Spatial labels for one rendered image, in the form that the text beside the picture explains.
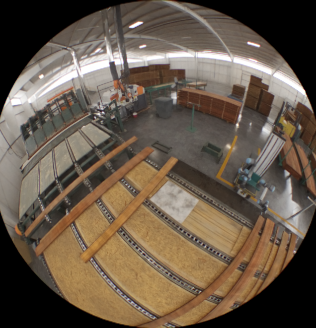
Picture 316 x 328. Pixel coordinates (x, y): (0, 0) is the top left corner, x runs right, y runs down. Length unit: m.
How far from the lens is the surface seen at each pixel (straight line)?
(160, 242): 1.62
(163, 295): 1.79
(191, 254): 1.65
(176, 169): 3.10
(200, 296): 1.83
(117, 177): 2.11
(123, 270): 1.77
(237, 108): 6.05
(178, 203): 1.73
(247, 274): 2.06
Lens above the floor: 2.45
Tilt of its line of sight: 49 degrees down
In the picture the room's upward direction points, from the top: 7 degrees counter-clockwise
